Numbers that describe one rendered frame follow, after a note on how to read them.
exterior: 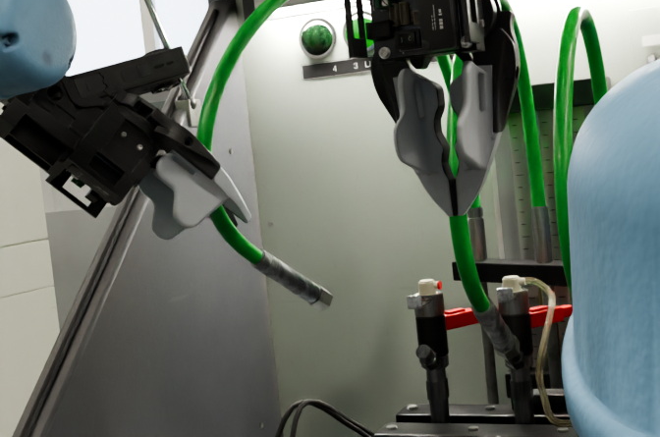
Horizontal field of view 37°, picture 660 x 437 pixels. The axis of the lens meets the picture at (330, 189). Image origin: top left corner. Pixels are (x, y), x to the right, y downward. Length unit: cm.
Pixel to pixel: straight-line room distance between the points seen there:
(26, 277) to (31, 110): 311
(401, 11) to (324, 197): 72
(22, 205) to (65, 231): 193
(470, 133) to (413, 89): 5
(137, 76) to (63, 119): 7
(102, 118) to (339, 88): 51
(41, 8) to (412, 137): 24
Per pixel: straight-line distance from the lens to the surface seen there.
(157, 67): 86
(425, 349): 93
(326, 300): 94
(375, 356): 129
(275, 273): 89
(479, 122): 60
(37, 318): 394
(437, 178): 62
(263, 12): 91
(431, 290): 94
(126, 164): 81
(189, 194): 82
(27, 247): 391
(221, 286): 122
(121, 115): 81
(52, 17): 66
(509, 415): 97
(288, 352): 133
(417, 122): 61
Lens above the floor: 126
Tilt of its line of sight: 3 degrees down
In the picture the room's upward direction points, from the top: 6 degrees counter-clockwise
